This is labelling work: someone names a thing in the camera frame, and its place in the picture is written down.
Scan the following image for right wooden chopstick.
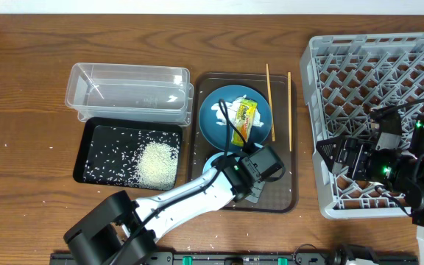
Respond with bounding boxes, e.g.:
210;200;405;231
287;71;292;152

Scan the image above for light blue white bowl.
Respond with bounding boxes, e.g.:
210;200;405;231
202;144;263;173

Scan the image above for clear plastic bin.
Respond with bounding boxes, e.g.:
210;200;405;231
65;63;194;127

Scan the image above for yellow green snack wrapper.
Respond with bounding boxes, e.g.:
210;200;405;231
231;99;258;146

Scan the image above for grey dishwasher rack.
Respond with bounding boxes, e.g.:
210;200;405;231
300;32;424;219

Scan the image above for left wooden chopstick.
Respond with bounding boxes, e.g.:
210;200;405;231
266;63;275;142

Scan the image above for wooden chopstick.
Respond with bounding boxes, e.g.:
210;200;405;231
266;63;275;142
287;71;292;152

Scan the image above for blue plate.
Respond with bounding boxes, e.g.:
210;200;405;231
199;85;272;150

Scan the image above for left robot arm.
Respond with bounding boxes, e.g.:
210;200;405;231
63;145;286;264

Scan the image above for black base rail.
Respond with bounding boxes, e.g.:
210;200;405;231
49;242;419;265

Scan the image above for white tissue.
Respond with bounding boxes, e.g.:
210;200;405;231
211;95;264;127

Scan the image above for brown serving tray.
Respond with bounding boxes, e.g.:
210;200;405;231
187;72;298;213

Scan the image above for black plastic tray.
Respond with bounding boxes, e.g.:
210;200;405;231
73;117;183;183

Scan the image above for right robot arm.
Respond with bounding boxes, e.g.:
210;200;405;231
316;114;424;264

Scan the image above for white rice pile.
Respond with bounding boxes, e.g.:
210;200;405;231
86;127;181;189

